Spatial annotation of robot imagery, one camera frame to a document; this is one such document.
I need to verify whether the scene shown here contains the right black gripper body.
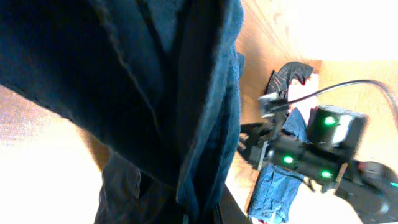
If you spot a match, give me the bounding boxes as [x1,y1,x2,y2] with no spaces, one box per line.
[238,105,368,185]

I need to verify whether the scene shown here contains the navy blue shorts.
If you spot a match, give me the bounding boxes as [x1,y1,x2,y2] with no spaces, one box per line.
[1,0,244,223]

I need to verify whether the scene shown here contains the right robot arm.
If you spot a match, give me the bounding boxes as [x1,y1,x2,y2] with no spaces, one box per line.
[238,105,397,223]

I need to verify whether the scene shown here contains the pink coral garment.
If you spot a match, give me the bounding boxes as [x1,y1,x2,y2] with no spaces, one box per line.
[287,73,319,124]

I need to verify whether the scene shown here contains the black patterned garment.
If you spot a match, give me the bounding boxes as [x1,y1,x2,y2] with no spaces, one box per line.
[264,62,314,99]

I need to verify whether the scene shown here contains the dark blue denim garment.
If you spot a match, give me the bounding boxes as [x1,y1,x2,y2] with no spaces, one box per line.
[248,108,308,223]

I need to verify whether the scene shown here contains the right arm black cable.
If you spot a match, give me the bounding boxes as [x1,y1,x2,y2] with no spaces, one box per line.
[285,79,398,131]

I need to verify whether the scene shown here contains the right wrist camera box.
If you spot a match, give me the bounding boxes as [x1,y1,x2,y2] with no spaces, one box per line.
[258,92,289,118]

